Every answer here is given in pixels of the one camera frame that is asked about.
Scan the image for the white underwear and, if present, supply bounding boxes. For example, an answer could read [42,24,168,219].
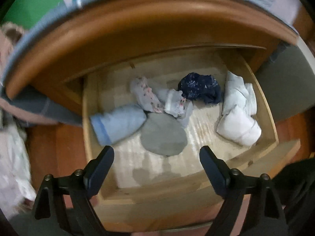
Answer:
[216,105,262,147]
[222,71,257,116]

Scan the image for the navy patterned underwear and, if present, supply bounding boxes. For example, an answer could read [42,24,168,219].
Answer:
[177,73,221,104]

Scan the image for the light blue rolled underwear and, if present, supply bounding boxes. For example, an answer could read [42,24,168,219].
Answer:
[90,104,147,146]

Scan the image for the wooden drawer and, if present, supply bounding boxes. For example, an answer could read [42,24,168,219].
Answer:
[83,47,301,232]

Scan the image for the white folded underwear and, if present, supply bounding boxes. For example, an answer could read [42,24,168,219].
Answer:
[222,71,257,116]

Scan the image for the floral grey underwear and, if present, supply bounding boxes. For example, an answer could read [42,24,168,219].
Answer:
[130,77,193,128]

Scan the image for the blue checked cloth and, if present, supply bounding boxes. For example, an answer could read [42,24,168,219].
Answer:
[0,0,300,127]

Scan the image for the wooden nightstand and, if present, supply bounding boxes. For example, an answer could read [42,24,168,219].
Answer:
[4,0,300,116]

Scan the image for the grey cabinet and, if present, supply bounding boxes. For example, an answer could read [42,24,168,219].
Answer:
[255,38,314,122]

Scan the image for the pink floral curtain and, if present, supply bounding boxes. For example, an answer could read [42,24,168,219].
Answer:
[0,22,26,75]

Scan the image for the green foam mat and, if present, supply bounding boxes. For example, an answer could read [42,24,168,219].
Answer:
[1,0,64,29]

